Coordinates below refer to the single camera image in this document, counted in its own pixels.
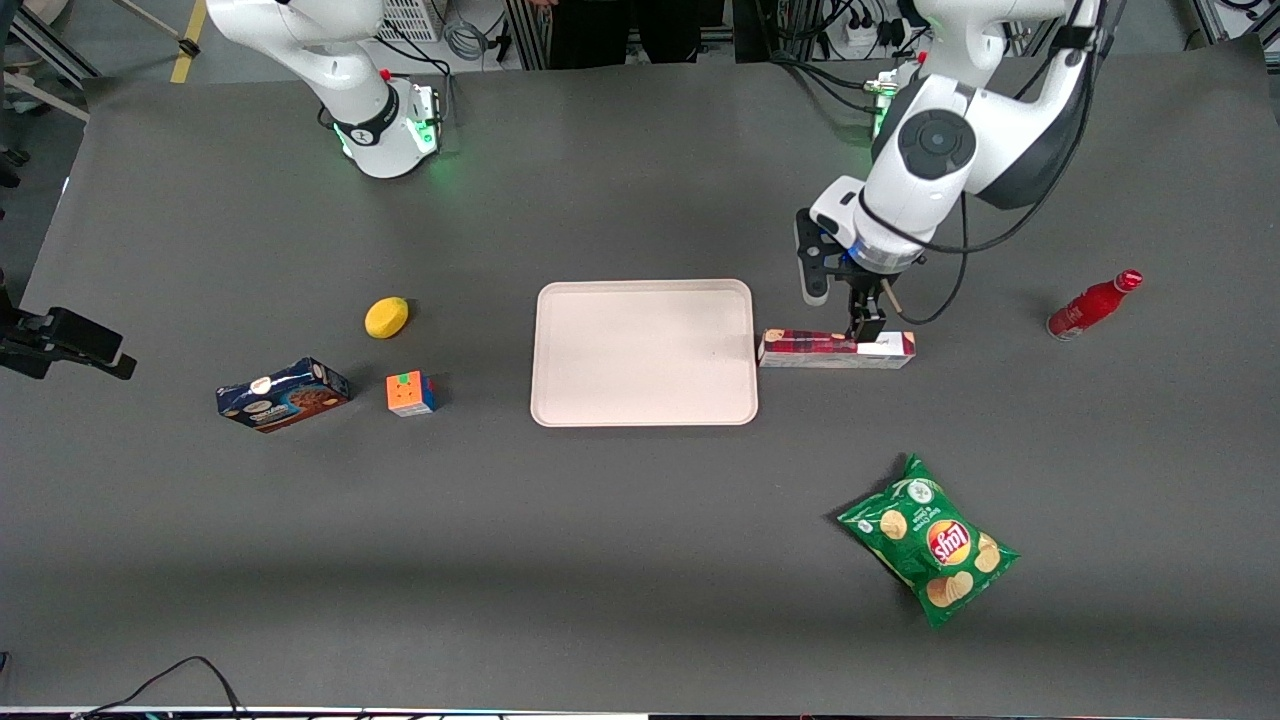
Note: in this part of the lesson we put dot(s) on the colourful puzzle cube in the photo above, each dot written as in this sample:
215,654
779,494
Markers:
408,394

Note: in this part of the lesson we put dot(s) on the blue cookie box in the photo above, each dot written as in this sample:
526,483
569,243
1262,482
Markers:
285,395

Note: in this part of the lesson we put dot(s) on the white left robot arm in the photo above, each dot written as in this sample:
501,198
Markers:
940,150

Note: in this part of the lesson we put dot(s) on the red tartan cookie box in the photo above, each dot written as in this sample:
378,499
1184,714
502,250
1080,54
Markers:
800,347

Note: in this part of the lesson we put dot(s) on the green chips bag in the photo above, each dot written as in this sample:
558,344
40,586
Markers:
930,545

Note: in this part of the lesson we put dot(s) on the person in black trousers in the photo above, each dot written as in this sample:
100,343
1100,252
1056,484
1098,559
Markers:
620,30

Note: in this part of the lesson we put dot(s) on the white power strip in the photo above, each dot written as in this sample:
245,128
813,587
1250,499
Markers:
868,30

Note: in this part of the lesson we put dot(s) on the yellow lemon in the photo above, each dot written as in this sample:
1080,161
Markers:
386,318

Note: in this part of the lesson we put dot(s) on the dark grey table mat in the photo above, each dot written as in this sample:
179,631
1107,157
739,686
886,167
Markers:
640,550

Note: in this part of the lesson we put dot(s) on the beige plastic tray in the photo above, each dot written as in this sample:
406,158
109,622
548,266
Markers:
645,355

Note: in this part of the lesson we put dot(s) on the aluminium frame bars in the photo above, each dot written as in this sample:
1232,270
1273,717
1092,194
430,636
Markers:
45,55

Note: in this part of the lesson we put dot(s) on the red soda bottle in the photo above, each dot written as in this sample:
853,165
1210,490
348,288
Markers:
1090,305

